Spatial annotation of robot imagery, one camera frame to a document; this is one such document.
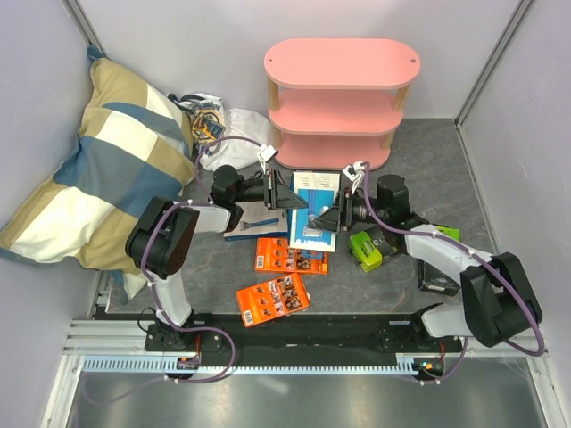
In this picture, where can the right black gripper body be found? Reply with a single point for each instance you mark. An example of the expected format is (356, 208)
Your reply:
(354, 210)

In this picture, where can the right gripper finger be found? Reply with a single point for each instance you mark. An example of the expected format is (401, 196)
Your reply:
(327, 222)
(328, 208)

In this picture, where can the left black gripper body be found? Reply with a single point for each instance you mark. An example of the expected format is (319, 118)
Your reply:
(260, 190)

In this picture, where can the blue razor box clear front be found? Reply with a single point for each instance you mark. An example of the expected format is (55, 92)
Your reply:
(319, 190)

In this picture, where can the white blue razor box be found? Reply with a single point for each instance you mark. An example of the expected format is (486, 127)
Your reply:
(258, 221)

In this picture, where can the orange razor box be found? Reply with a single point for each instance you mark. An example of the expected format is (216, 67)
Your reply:
(278, 297)
(273, 255)

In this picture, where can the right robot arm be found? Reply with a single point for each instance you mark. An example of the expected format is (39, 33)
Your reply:
(497, 299)

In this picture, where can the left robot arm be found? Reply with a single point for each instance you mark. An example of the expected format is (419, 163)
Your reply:
(160, 241)

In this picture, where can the pink three-tier shelf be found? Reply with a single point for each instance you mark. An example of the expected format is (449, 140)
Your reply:
(334, 101)

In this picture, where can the green black razor pack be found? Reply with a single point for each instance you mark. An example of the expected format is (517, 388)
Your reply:
(369, 249)

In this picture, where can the black green razor box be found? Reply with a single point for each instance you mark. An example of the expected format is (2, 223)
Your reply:
(453, 233)

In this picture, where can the striped blue beige pillow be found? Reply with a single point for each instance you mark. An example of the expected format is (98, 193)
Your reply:
(133, 144)

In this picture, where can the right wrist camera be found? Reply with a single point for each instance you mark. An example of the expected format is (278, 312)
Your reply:
(355, 173)

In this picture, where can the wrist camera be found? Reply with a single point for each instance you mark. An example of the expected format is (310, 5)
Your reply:
(265, 154)
(355, 173)

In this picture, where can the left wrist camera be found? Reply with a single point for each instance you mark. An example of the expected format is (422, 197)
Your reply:
(265, 154)

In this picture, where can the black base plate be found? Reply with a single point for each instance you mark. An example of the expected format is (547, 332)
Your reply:
(301, 340)

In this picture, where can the grey cable duct rail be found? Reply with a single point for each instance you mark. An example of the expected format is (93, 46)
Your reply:
(176, 366)

